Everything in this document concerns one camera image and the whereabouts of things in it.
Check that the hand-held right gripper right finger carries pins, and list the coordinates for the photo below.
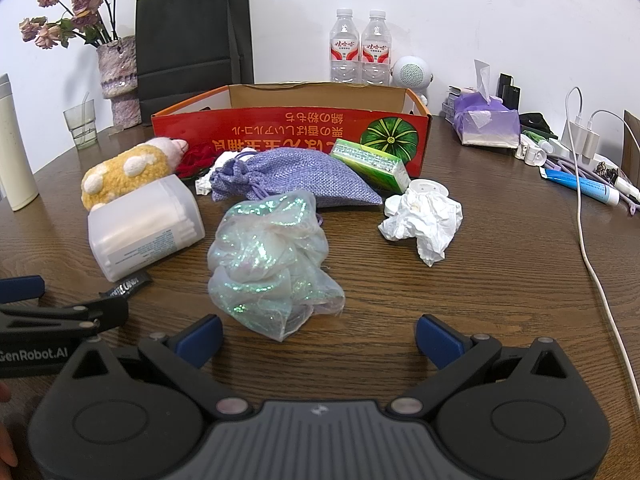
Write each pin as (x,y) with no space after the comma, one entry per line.
(440,342)

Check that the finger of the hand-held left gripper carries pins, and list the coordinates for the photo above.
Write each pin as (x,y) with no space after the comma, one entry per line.
(20,288)
(107,312)

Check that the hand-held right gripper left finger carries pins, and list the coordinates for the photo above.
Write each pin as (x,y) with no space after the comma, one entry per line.
(200,341)

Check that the translucent cotton swab container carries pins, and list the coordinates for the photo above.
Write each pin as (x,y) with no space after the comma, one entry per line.
(145,225)

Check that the iridescent organza bag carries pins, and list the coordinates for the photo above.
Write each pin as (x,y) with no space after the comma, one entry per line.
(270,260)

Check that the white tissue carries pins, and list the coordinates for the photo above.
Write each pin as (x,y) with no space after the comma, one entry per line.
(204,185)
(425,220)

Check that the yellow white plush toy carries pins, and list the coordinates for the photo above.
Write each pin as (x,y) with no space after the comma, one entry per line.
(125,165)

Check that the red rose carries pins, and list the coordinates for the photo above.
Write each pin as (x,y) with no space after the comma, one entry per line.
(197,157)

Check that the green tissue packet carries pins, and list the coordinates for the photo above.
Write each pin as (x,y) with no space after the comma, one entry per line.
(380,167)

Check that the red cardboard box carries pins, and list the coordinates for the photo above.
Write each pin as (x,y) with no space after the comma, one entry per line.
(300,120)

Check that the person's left hand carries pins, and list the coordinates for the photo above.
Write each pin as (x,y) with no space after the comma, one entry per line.
(6,447)

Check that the black candy wrapper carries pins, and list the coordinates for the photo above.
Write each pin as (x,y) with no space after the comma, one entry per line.
(127,287)

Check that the white round cap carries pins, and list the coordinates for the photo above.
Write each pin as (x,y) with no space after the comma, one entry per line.
(392,204)

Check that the white plastic disc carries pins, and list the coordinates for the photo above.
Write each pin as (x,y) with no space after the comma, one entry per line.
(425,186)

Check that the clear glass cup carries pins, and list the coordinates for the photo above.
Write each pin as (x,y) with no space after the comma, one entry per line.
(80,130)

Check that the white small device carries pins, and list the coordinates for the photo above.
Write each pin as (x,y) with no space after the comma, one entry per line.
(531,155)

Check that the blue white tube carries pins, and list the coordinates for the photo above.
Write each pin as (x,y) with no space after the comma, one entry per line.
(585,186)

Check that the purple tissue pack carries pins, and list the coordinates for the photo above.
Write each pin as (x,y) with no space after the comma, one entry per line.
(487,125)

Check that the green white tube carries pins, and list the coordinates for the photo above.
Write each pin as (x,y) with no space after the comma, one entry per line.
(537,140)

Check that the pink white fuzzy vase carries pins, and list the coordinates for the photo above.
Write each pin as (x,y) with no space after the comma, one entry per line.
(117,80)

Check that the grey white small box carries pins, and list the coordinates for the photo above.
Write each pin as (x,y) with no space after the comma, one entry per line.
(452,102)

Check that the black cloth pouch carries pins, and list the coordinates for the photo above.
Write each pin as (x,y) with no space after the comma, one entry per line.
(535,121)

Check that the white pen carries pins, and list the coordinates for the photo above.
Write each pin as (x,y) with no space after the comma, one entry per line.
(627,189)

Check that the white power adapter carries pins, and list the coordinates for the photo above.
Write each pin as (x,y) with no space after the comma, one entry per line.
(572,137)
(592,145)

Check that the small black box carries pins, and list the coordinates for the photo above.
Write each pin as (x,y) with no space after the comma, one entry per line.
(512,97)
(505,82)

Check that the white round speaker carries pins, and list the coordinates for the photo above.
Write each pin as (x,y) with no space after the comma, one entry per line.
(412,72)

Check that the brown cardboard piece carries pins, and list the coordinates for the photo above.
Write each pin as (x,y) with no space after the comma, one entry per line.
(632,145)

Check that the black paper bag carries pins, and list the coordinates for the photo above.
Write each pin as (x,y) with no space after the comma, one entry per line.
(190,35)

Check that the dried pink flowers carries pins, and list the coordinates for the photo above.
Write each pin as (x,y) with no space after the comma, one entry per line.
(85,2)

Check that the clear water bottle red label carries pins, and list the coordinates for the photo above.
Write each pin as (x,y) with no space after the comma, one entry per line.
(345,50)
(376,50)

